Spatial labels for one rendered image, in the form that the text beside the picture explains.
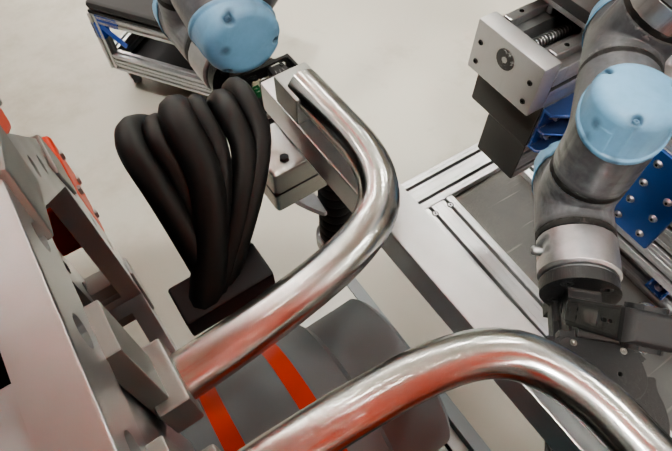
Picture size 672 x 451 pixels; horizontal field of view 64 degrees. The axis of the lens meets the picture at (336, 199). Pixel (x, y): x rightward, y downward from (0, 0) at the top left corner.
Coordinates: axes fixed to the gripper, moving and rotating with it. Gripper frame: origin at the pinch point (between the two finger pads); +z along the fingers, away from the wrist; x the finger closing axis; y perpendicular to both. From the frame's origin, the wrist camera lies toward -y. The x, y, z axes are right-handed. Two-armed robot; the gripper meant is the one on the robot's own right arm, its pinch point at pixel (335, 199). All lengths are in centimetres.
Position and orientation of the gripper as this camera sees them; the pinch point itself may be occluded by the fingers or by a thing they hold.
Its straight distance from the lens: 53.6
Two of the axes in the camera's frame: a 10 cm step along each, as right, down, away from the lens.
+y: 0.0, -5.7, -8.2
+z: 5.7, 6.8, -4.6
